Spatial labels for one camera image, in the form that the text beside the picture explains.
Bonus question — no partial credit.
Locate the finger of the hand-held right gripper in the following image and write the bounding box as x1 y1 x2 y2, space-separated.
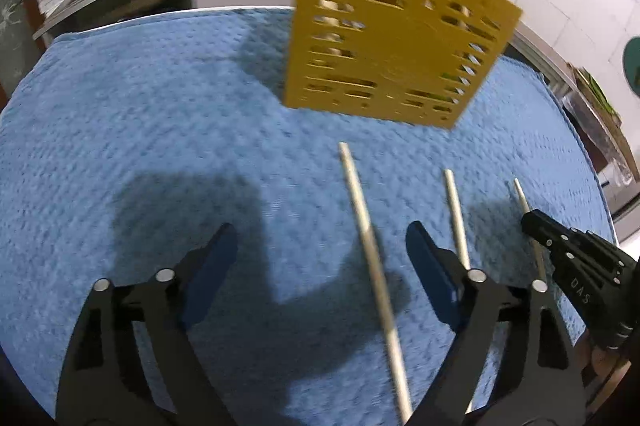
521 208 624 288

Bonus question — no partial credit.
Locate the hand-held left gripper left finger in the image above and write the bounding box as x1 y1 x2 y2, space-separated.
55 222 240 426

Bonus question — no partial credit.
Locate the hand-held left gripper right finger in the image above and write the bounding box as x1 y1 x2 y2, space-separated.
405 221 587 426

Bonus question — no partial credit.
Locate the wooden chopstick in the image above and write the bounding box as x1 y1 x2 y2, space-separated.
444 169 473 272
513 178 548 284
338 142 414 426

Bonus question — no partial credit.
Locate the yellow perforated utensil holder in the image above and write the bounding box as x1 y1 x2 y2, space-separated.
282 0 524 130

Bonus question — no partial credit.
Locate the wooden side cabinet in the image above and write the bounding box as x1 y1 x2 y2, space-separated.
562 63 640 189

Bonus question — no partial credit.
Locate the blue textured blanket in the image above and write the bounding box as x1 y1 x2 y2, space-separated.
0 6 618 426

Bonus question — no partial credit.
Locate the green vegetable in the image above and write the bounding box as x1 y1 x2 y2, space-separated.
582 71 617 113

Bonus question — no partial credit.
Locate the brown glass-panel door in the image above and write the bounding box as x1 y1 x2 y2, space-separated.
0 0 37 97

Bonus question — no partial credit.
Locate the green round wall board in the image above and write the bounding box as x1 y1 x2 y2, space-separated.
622 36 640 97

